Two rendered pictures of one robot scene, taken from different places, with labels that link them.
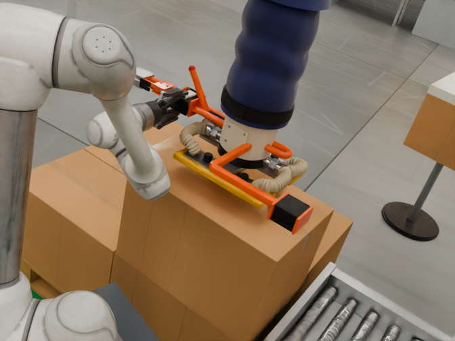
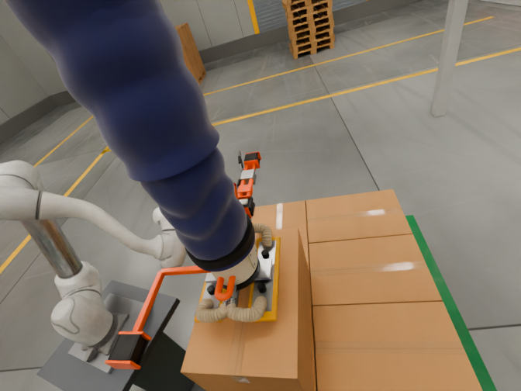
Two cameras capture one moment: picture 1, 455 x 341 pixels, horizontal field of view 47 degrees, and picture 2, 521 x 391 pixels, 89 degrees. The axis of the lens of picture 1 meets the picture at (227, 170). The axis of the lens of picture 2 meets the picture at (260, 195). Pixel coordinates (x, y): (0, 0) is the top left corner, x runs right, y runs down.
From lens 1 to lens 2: 169 cm
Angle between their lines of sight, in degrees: 64
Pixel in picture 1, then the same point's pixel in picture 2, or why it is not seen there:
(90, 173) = (289, 219)
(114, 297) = (166, 306)
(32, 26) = not seen: outside the picture
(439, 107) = not seen: outside the picture
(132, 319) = (156, 324)
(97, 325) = (54, 321)
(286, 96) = (192, 248)
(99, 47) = not seen: outside the picture
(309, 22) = (160, 188)
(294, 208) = (119, 349)
